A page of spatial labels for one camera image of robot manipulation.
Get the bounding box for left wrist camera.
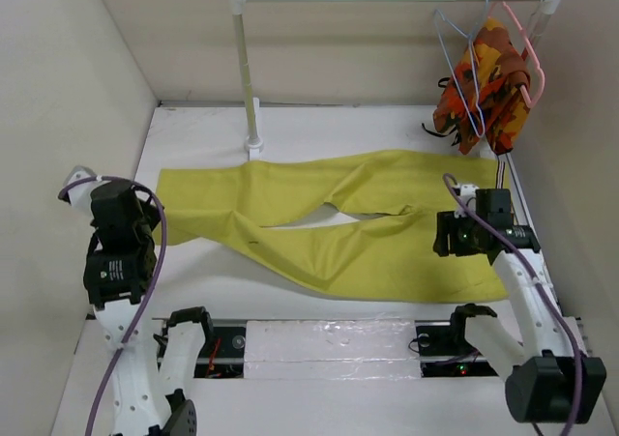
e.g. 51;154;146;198
58;165;103;214

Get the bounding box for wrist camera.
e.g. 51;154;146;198
58;165;103;214
453;184;479;218

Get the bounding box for orange camouflage garment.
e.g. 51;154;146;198
427;17;531;156

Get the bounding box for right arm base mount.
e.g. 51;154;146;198
408;321;497;379

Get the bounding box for yellow-green trousers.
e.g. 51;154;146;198
156;150;507;304

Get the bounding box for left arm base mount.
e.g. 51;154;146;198
194;320;247;379

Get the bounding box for blue wire hanger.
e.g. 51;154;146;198
430;0;492;138

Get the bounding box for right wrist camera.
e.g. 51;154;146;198
453;184;479;218

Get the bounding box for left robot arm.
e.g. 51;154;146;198
83;180;216;435

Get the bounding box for pink plastic hanger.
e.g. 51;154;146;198
500;1;545;109

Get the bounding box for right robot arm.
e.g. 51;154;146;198
433;184;606;434

